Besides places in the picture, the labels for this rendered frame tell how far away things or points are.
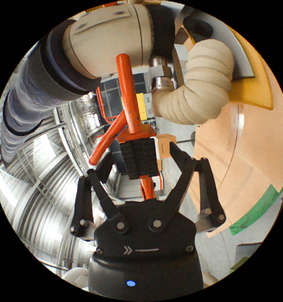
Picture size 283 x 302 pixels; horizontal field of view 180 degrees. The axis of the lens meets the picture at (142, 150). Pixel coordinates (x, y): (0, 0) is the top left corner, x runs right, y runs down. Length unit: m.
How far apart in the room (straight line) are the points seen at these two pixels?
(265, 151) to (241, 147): 0.08
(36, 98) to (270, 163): 0.48
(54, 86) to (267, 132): 0.40
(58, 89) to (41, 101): 0.06
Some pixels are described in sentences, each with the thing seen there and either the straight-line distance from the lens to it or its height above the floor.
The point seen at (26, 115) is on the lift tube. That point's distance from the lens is 0.30.
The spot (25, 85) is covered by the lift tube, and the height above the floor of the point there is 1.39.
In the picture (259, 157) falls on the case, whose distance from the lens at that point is 0.28.
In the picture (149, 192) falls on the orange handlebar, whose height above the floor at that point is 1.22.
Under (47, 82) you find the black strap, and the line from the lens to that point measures 0.18.
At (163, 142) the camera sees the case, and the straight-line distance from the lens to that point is 1.63.
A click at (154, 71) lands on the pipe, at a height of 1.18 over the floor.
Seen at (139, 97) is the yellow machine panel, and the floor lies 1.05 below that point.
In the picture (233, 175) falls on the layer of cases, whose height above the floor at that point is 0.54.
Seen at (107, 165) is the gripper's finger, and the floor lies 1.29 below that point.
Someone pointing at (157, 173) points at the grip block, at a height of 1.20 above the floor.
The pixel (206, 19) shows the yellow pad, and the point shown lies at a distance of 0.16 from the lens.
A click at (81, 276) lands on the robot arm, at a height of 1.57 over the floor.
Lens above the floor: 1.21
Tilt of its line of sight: 2 degrees up
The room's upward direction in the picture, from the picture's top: 99 degrees counter-clockwise
